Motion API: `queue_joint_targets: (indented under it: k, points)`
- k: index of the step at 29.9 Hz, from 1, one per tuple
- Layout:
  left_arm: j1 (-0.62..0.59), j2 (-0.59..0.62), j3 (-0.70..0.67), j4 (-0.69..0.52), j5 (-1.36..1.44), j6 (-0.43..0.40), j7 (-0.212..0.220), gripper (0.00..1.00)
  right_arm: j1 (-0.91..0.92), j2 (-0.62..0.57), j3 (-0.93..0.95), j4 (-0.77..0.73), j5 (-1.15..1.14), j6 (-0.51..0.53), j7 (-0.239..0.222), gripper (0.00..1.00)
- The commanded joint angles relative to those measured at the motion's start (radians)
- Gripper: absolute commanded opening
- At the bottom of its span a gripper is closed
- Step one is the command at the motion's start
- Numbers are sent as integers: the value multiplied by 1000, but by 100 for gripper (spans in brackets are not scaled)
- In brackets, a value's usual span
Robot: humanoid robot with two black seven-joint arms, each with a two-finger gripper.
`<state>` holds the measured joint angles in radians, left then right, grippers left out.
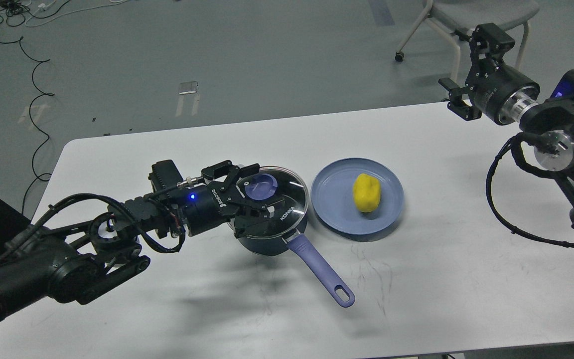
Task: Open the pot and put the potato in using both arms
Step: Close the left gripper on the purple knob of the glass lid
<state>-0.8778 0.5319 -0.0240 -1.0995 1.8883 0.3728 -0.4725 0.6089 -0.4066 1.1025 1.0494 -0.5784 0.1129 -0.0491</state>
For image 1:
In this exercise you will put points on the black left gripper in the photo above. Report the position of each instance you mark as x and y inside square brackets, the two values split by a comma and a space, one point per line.
[206, 206]

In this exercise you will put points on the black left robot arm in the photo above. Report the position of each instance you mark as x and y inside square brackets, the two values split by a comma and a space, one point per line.
[88, 244]

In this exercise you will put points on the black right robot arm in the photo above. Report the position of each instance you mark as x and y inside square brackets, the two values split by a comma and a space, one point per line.
[544, 147]

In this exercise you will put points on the blue round plate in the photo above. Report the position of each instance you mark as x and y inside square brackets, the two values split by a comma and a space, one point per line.
[332, 199]

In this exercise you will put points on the grey office chair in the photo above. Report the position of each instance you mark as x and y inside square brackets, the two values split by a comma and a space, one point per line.
[453, 19]

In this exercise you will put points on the glass lid with purple knob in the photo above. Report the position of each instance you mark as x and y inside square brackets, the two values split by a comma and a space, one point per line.
[283, 198]

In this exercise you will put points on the dark pot with purple handle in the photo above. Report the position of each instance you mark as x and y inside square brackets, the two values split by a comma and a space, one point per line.
[302, 246]

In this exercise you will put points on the grey floor tape patch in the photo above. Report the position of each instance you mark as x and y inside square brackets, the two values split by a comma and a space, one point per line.
[188, 88]

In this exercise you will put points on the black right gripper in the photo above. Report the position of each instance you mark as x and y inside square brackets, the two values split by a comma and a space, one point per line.
[500, 92]

